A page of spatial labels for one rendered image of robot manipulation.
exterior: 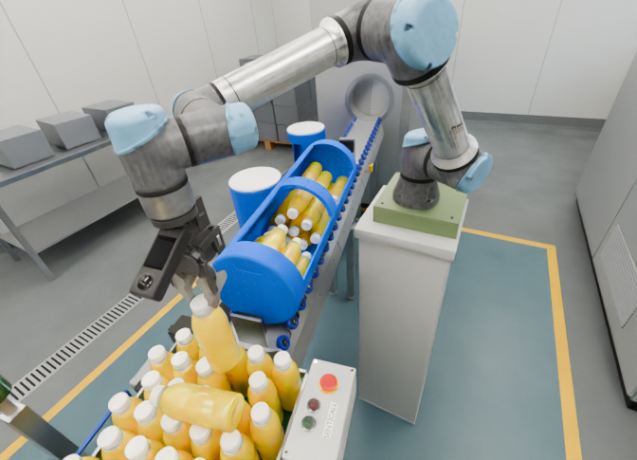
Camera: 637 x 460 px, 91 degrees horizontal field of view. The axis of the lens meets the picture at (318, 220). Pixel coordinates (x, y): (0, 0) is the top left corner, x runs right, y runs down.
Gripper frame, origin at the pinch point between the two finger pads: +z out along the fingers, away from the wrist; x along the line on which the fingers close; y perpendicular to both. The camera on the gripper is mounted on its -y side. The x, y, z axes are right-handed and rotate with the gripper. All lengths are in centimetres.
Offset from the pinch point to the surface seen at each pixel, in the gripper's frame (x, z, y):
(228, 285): 13.4, 21.8, 22.8
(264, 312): 3.4, 31.1, 22.7
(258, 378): -7.0, 23.2, -0.1
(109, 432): 17.8, 23.1, -18.0
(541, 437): -106, 133, 57
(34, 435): 40, 30, -22
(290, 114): 136, 78, 374
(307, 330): -7, 45, 29
